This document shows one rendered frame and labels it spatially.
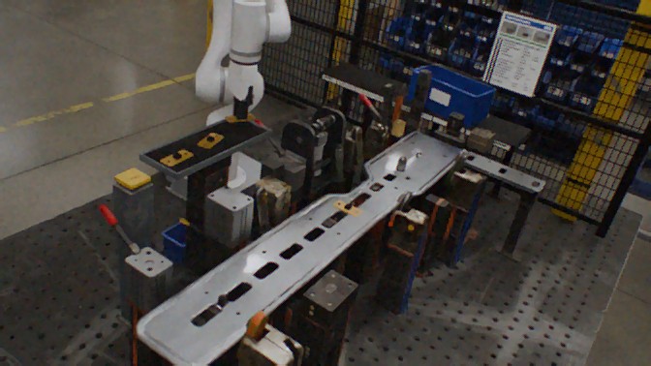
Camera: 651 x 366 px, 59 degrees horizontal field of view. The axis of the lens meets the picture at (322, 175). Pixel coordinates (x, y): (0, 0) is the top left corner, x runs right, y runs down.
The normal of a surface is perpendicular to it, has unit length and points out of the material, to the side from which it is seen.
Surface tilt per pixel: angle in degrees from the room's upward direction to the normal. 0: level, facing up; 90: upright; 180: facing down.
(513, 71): 90
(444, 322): 0
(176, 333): 0
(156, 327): 0
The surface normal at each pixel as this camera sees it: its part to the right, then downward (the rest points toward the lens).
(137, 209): 0.82, 0.39
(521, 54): -0.56, 0.35
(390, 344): 0.15, -0.85
